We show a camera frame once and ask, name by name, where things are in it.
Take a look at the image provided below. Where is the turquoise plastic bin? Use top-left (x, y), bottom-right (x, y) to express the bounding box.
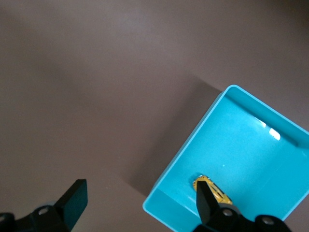
top-left (142, 84), bottom-right (309, 232)

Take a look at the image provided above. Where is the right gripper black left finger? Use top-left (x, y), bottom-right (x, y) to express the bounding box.
top-left (0, 179), bottom-right (88, 232)

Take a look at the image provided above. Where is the yellow beetle toy car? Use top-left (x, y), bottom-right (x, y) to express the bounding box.
top-left (192, 174), bottom-right (234, 206)

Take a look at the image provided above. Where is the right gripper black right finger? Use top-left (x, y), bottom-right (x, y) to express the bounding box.
top-left (193, 181), bottom-right (290, 232)

